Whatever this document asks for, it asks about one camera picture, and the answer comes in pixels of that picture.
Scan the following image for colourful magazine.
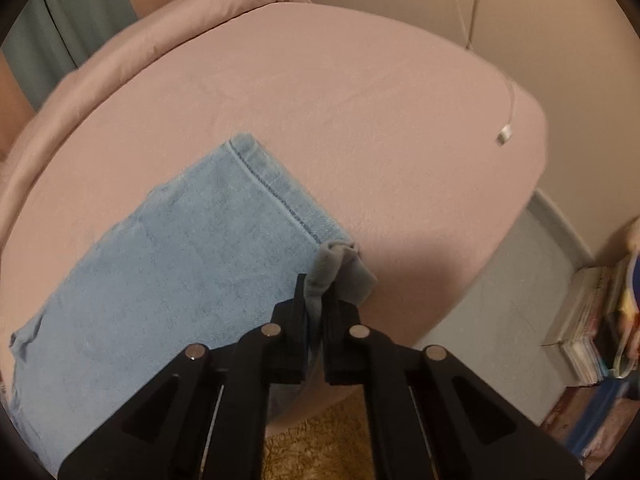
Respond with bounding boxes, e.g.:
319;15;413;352
607;220;640;381

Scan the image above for pink duvet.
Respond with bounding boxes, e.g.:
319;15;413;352
0;0;311;241

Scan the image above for yellow shaggy rug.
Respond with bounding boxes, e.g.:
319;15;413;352
262;387;376;480

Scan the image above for grey-green curtain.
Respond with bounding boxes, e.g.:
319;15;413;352
0;0;140;111

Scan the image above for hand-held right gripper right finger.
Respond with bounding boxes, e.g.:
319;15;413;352
322;292;586;480

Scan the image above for stack of books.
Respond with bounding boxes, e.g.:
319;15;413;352
542;260;626;388

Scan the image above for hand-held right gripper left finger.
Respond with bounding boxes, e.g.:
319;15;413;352
57;273;307;480

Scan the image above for light blue denim pants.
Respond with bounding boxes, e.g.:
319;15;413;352
7;132;378;476

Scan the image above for blue and red object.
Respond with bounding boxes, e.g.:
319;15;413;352
545;375;640;466

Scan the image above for white charging cable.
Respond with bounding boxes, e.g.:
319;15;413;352
462;0;518;147

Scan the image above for pink bed sheet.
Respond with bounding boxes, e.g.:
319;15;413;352
0;2;548;441

